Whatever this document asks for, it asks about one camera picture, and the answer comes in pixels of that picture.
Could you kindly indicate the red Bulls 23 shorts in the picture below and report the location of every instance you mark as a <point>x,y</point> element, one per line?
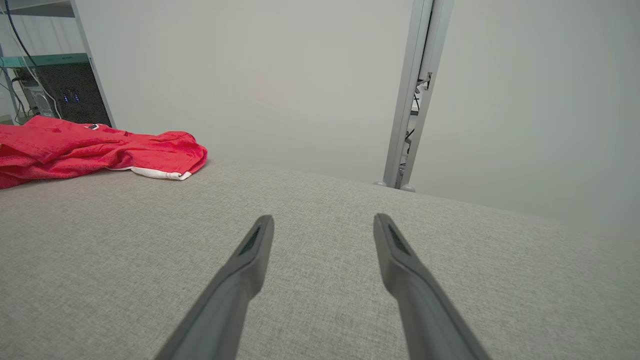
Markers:
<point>170,152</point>

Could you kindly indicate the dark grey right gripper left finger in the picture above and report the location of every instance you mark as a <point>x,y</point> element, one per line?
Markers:
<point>225,300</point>

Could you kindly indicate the teal glass shelf board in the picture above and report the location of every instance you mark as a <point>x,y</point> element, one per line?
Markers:
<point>45,60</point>

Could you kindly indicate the black computer tower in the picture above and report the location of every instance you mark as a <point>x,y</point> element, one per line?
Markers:
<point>75,95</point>

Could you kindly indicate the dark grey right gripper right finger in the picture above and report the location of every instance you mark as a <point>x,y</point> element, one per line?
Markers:
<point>425,310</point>

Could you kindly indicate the red Bulls 23 jersey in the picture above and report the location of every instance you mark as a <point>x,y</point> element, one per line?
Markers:
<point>50,145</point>

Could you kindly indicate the grey metal partition post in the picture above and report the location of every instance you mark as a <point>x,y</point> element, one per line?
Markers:
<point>407,100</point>

